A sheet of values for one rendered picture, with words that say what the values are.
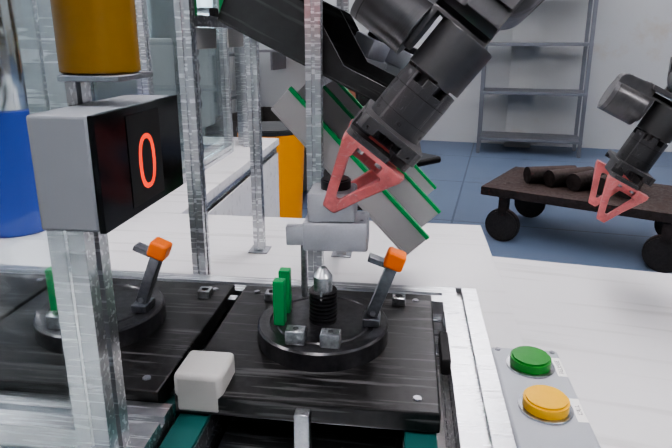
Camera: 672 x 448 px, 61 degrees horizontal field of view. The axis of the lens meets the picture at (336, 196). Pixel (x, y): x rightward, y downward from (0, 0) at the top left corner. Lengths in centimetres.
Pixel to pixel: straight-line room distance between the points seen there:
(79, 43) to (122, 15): 3
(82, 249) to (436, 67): 32
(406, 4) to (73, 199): 32
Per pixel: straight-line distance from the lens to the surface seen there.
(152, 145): 42
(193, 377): 55
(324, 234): 56
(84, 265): 44
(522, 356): 63
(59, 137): 37
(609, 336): 95
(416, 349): 62
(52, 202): 38
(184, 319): 70
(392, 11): 53
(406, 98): 52
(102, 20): 39
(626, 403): 81
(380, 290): 60
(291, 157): 367
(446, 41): 52
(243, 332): 65
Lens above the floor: 128
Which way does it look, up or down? 16 degrees down
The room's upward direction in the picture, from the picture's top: straight up
